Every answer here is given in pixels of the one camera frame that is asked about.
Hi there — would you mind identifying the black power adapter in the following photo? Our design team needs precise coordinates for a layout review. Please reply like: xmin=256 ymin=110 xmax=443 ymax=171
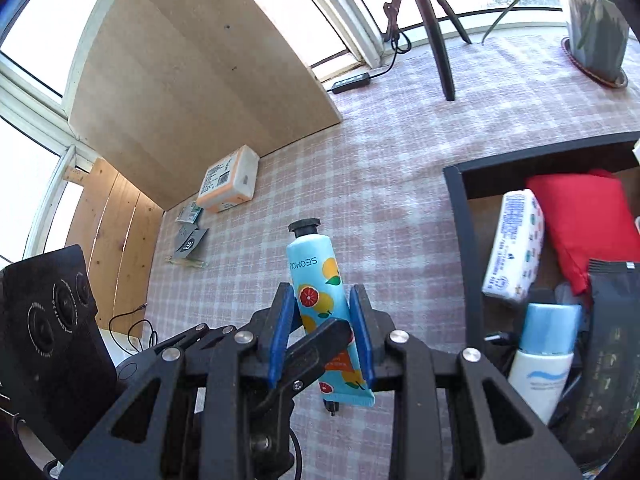
xmin=329 ymin=72 xmax=372 ymax=95

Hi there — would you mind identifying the pink checked desktop cloth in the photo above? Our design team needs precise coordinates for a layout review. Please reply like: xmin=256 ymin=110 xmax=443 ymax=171
xmin=148 ymin=25 xmax=640 ymax=480

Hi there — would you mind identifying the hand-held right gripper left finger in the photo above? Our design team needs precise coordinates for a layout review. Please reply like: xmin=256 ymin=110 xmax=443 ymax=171
xmin=60 ymin=282 xmax=301 ymax=480

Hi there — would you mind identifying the thin black cable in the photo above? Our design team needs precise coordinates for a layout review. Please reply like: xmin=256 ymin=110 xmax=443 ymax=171
xmin=108 ymin=302 xmax=159 ymax=354

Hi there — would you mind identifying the black foil packet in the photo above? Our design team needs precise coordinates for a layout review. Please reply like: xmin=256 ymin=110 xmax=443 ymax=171
xmin=560 ymin=258 xmax=640 ymax=467

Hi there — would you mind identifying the red fabric pouch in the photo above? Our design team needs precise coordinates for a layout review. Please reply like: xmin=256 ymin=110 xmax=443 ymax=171
xmin=525 ymin=169 xmax=640 ymax=297

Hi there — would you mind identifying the large light wooden board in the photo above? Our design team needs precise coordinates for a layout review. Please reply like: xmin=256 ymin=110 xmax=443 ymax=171
xmin=68 ymin=0 xmax=344 ymax=211

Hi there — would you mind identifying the dark grey card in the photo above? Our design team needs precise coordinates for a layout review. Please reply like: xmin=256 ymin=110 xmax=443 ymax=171
xmin=172 ymin=226 xmax=210 ymax=261

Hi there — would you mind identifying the orange and white box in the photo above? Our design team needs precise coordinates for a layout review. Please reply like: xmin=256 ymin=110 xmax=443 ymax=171
xmin=195 ymin=144 xmax=260 ymax=214

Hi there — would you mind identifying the black storage box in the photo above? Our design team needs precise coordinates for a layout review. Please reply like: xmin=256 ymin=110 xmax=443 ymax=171
xmin=443 ymin=132 xmax=640 ymax=477

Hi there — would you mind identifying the white dotted tissue pack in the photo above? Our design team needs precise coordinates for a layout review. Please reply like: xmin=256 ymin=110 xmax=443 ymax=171
xmin=481 ymin=189 xmax=546 ymax=306

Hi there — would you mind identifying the brown plant saucer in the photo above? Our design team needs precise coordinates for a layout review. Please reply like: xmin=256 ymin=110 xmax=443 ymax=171
xmin=559 ymin=36 xmax=629 ymax=91

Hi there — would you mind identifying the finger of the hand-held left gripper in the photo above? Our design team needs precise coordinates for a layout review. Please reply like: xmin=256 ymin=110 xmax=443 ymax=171
xmin=116 ymin=322 xmax=239 ymax=377
xmin=257 ymin=319 xmax=355 ymax=413

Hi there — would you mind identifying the small green card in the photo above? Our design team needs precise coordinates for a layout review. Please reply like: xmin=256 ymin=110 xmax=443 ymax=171
xmin=175 ymin=202 xmax=204 ymax=224

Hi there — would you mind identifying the blue fruit print cream tube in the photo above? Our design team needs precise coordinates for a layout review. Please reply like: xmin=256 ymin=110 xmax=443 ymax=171
xmin=286 ymin=218 xmax=376 ymax=409

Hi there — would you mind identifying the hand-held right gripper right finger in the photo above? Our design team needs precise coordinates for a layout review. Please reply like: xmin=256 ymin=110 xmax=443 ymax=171
xmin=349 ymin=283 xmax=584 ymax=480

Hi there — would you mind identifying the white bottle with blue cap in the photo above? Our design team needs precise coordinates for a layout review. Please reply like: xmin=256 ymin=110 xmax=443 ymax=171
xmin=507 ymin=302 xmax=584 ymax=427

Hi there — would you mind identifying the potted plant in grey pot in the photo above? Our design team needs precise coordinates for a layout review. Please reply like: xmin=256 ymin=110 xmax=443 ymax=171
xmin=481 ymin=0 xmax=632 ymax=84

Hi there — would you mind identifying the brown wooden plank panel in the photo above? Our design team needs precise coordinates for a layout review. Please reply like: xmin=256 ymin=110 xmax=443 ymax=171
xmin=65 ymin=157 xmax=165 ymax=337

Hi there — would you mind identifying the black adapter cable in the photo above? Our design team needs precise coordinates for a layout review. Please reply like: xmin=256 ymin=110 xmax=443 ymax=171
xmin=369 ymin=24 xmax=412 ymax=80

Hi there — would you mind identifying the dark tripod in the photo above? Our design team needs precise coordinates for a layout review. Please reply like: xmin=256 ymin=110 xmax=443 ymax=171
xmin=382 ymin=0 xmax=474 ymax=102

